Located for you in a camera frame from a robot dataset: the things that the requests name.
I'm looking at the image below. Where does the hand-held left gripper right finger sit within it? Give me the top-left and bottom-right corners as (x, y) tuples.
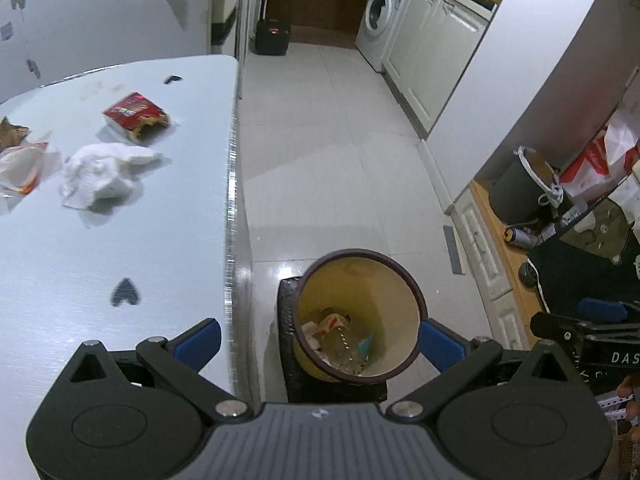
(387, 318), (582, 422)

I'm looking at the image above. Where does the red snack packet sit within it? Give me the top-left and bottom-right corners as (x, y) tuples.
(102, 91), (172, 142)

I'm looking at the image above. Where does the brown paper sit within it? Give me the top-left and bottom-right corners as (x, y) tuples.
(0, 116), (31, 153)

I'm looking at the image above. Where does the white crumpled tissue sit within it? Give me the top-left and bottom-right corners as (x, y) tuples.
(60, 142), (166, 211)

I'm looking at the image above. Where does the white orange plastic bag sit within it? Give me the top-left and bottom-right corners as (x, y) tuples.
(0, 132), (65, 216)

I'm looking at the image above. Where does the red white shopping bag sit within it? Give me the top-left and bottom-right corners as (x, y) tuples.
(559, 110), (640, 201)

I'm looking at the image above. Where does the brown doormat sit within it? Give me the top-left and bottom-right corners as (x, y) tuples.
(290, 25), (358, 51)

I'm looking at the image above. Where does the clear plastic bottle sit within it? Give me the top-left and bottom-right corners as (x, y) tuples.
(300, 320), (368, 376)

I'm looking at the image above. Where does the white kitchen cabinet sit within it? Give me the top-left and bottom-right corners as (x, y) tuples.
(382, 0), (493, 141)

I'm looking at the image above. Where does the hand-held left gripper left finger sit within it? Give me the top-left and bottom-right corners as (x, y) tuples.
(60, 317), (250, 422)

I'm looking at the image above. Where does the black space heater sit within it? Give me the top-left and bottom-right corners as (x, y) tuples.
(254, 19), (292, 57)

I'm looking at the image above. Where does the black stool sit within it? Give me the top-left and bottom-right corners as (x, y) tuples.
(276, 276), (388, 403)

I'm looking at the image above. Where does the grey floor strip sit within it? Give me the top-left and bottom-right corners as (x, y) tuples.
(443, 225), (468, 276)

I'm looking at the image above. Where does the black round object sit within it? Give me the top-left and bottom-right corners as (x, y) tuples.
(517, 260), (543, 288)

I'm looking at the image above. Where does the white low cabinet wooden top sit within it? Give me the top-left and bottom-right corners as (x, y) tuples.
(445, 180), (546, 351)

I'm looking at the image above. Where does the grey bin with white liner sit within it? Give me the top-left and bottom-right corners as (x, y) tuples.
(489, 146), (566, 227)

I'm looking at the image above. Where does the metal spray can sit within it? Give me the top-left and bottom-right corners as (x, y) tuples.
(502, 225), (538, 250)

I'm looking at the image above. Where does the yellow waste bin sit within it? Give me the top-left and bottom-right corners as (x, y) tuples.
(292, 248), (428, 385)

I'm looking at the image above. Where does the person's right hand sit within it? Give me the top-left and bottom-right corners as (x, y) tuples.
(616, 375), (640, 426)

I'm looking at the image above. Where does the dark printed cloth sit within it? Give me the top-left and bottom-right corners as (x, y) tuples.
(527, 195), (640, 321)

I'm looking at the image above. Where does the white perforated strip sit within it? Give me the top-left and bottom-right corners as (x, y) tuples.
(596, 394), (637, 422)

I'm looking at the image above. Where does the white tall cabinet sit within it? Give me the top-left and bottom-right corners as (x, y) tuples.
(475, 0), (640, 181)

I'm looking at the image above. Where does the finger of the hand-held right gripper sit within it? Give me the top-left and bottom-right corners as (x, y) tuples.
(530, 312), (640, 347)
(579, 298), (640, 328)

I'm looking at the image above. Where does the white washing machine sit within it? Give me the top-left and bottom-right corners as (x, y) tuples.
(355, 0), (413, 73)

